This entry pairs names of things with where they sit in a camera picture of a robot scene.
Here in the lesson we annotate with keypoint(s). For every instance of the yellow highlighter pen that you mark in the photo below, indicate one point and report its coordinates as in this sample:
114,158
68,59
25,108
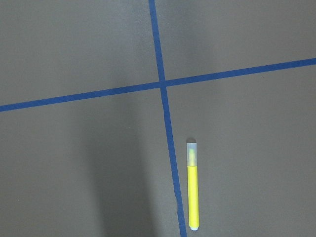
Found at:
192,181

